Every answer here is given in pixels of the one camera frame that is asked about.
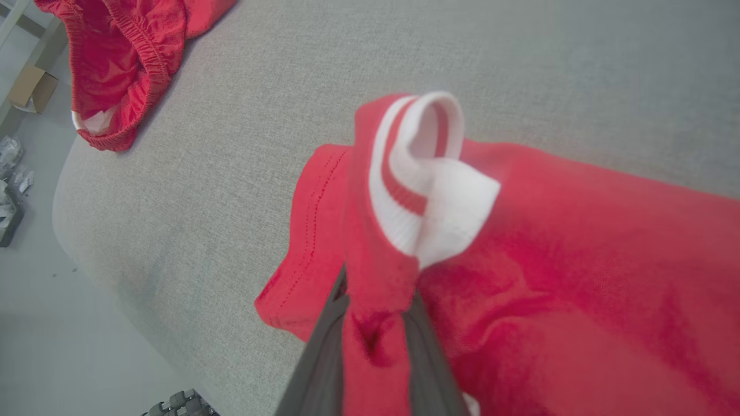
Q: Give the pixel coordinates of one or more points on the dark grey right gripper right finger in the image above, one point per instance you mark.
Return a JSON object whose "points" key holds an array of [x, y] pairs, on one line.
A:
{"points": [[430, 381]]}

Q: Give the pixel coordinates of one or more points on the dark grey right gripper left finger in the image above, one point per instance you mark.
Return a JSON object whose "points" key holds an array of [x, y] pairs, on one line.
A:
{"points": [[324, 370]]}

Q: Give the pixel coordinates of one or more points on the red basketball jersey number 23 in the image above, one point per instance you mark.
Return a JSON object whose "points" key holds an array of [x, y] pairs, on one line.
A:
{"points": [[578, 277]]}

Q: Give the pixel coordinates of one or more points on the red shorts white side stripes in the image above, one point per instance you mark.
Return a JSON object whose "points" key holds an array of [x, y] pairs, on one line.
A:
{"points": [[115, 63]]}

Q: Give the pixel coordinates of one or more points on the dark grey ribbed machine part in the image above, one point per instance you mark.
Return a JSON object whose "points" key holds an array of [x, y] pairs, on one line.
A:
{"points": [[185, 404]]}

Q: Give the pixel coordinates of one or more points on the grey fabric sofa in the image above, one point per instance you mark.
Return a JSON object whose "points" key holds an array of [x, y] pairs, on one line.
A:
{"points": [[231, 173]]}

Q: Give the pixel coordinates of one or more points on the clear plastic bags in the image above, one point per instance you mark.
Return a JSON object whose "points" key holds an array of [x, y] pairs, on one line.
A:
{"points": [[10, 153]]}

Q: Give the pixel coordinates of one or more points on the brown cardboard box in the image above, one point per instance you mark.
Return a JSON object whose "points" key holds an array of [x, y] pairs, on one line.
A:
{"points": [[32, 86]]}

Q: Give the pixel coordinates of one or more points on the white metal shelf frame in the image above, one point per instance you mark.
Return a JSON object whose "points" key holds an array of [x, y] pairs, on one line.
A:
{"points": [[11, 23]]}

